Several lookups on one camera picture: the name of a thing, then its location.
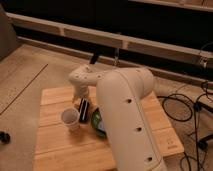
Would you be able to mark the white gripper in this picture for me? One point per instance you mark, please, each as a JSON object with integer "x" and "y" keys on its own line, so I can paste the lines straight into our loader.
{"x": 80, "y": 91}

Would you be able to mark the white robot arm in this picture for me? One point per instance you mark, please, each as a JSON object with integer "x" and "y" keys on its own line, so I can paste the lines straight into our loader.
{"x": 119, "y": 92}

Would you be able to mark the green bowl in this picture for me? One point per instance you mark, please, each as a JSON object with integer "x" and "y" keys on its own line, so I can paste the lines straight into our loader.
{"x": 95, "y": 119}

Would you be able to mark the black table leg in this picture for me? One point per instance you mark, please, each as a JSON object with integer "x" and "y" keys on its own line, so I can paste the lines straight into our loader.
{"x": 94, "y": 58}

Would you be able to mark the blue sponge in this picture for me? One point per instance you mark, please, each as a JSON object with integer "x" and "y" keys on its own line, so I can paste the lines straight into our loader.
{"x": 101, "y": 126}

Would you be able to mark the wooden board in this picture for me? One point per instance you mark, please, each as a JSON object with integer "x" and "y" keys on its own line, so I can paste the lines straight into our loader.
{"x": 58, "y": 149}

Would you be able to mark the black object on floor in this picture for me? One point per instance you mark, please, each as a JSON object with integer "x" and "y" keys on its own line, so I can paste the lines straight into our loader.
{"x": 4, "y": 137}

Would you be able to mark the grey cabinet corner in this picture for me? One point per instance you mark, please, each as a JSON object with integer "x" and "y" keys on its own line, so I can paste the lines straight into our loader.
{"x": 9, "y": 41}

